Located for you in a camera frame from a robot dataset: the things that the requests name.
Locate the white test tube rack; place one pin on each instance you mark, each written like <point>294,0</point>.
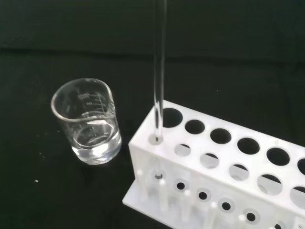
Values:
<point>214,171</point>

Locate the black bench cloth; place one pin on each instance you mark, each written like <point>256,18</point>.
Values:
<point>59,35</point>

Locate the small clear glass beaker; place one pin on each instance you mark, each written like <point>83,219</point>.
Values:
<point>95,143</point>

